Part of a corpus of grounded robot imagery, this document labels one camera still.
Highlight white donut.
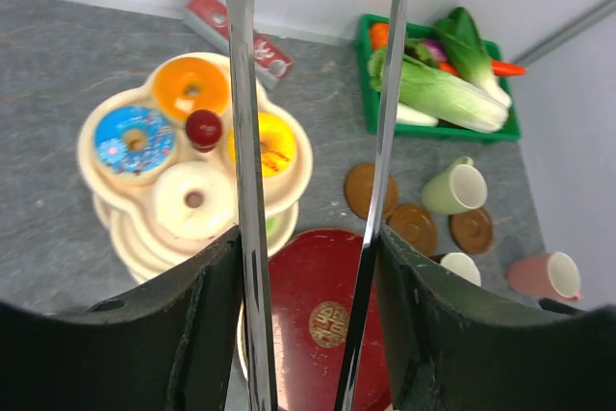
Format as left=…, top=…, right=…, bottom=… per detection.
left=152, top=161, right=236, bottom=241

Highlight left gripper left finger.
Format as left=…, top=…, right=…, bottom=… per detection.
left=1, top=228, right=241, bottom=410

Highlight pink mug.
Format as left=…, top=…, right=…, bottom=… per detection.
left=507, top=252, right=582, bottom=302

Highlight red rectangular box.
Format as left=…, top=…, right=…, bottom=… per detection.
left=182, top=0, right=294, bottom=89

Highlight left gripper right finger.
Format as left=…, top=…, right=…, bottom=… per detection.
left=374, top=226, right=615, bottom=410

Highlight green cookie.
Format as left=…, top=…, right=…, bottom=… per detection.
left=266, top=218, right=277, bottom=235

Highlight brown wooden coaster left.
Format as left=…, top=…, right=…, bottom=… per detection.
left=345, top=163, right=398, bottom=219

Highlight yellow donut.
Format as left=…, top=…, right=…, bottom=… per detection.
left=226, top=112, right=297, bottom=179

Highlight blue donut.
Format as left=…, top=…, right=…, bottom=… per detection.
left=93, top=105, right=177, bottom=179

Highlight orange pumpkin toy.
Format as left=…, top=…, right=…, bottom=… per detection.
left=370, top=22, right=389, bottom=50

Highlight napa cabbage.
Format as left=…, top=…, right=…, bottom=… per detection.
left=398, top=56, right=509, bottom=133

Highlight black and white mug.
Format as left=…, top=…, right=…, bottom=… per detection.
left=439, top=252, right=481, bottom=287

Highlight bok choy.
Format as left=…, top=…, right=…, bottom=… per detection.
left=434, top=7, right=512, bottom=108

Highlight brown wooden coaster right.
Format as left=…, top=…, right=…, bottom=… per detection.
left=449, top=207, right=494, bottom=255

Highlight red round tray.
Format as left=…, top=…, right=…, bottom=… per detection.
left=238, top=229, right=394, bottom=411

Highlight light green mug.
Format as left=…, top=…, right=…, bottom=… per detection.
left=422, top=156, right=488, bottom=215

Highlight cream three-tier dessert stand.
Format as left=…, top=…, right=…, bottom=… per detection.
left=76, top=51, right=314, bottom=285

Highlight orange donut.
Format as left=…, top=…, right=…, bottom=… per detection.
left=151, top=57, right=230, bottom=125

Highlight metal tongs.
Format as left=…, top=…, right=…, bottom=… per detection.
left=225, top=0, right=407, bottom=410

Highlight green plastic basket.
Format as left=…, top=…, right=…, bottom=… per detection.
left=355, top=13, right=522, bottom=144

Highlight white radish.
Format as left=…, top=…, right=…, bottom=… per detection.
left=397, top=103, right=439, bottom=127

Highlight purple onion toy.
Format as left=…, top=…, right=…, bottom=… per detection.
left=415, top=39, right=448, bottom=64

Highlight brown wooden coaster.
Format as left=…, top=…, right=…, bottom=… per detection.
left=388, top=203, right=438, bottom=257
left=345, top=163, right=398, bottom=219
left=449, top=207, right=494, bottom=255

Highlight brown wooden coaster middle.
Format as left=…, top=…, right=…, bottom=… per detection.
left=388, top=203, right=438, bottom=257

